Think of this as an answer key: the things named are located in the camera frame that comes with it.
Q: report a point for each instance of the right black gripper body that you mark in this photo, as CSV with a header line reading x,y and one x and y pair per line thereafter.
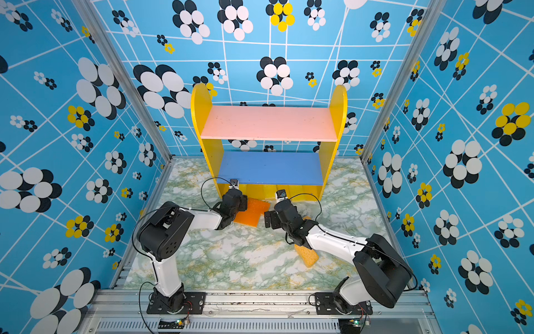
x,y
286,229

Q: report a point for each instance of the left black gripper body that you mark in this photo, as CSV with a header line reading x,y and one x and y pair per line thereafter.
x,y
243,207

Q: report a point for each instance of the orange sponge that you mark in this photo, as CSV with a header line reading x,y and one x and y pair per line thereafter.
x,y
258,206
248,218

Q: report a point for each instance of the yellow sponge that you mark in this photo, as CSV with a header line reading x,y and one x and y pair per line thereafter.
x,y
270,192
294,190
254,191

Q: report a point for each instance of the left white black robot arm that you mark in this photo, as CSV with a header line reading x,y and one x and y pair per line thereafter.
x,y
163,234

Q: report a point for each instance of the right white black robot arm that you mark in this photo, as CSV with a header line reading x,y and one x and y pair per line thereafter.
x,y
382,273

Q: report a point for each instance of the yellow shelf with coloured boards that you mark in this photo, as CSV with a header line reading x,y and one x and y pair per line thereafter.
x,y
215,124

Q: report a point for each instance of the tan sponge front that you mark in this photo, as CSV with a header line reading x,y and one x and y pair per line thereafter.
x,y
308,256

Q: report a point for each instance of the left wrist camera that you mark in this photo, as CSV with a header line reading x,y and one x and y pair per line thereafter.
x,y
234,184

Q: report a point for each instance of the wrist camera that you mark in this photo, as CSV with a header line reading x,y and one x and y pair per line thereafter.
x,y
234,184
281,195

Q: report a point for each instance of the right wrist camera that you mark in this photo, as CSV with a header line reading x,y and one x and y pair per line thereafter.
x,y
281,195

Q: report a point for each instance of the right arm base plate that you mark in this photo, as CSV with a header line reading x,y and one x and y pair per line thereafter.
x,y
324,303

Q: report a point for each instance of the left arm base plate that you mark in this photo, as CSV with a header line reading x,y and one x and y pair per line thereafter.
x,y
183,303

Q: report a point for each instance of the aluminium front rail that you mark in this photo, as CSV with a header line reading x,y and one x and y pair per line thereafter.
x,y
257,311

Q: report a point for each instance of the left aluminium corner post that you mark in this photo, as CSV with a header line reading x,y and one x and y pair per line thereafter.
x,y
89,15

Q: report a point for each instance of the aluminium corner post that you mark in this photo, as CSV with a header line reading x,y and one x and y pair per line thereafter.
x,y
89,15
430,19

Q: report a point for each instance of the right aluminium corner post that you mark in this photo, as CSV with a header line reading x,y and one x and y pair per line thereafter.
x,y
430,19

